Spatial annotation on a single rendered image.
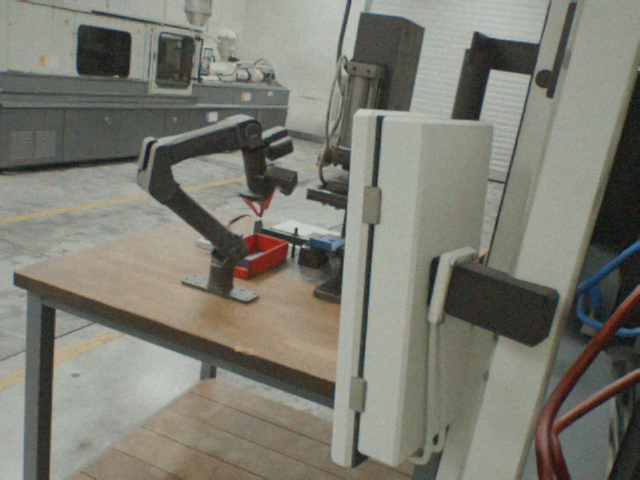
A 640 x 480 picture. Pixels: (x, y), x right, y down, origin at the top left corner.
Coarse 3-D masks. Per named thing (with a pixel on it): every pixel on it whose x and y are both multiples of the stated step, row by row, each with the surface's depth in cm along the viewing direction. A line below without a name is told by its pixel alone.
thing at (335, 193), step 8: (344, 168) 180; (336, 176) 183; (344, 176) 181; (320, 184) 189; (328, 184) 178; (336, 184) 177; (344, 184) 176; (312, 192) 182; (320, 192) 181; (328, 192) 180; (336, 192) 181; (344, 192) 180; (312, 200) 182; (320, 200) 181; (328, 200) 180; (336, 200) 180; (344, 200) 179; (336, 208) 184; (344, 208) 181
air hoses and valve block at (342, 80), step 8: (344, 16) 218; (344, 24) 219; (344, 32) 219; (344, 56) 175; (336, 64) 221; (344, 64) 175; (336, 72) 172; (336, 80) 172; (344, 80) 184; (344, 88) 184; (344, 96) 186; (328, 104) 173; (328, 112) 173; (328, 120) 174; (336, 120) 186; (336, 128) 185; (328, 136) 184; (328, 144) 179; (320, 160) 182; (320, 168) 183; (320, 176) 185
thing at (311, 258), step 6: (300, 246) 187; (300, 252) 188; (306, 252) 187; (312, 252) 186; (318, 252) 185; (324, 252) 190; (342, 252) 182; (300, 258) 188; (306, 258) 187; (312, 258) 186; (318, 258) 186; (324, 258) 191; (342, 258) 183; (300, 264) 188; (306, 264) 188; (312, 264) 187; (318, 264) 187; (324, 264) 192; (342, 264) 183; (342, 270) 183
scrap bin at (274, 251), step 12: (252, 240) 192; (264, 240) 192; (276, 240) 190; (252, 252) 192; (264, 252) 175; (276, 252) 182; (252, 264) 169; (264, 264) 176; (276, 264) 184; (240, 276) 169; (252, 276) 171
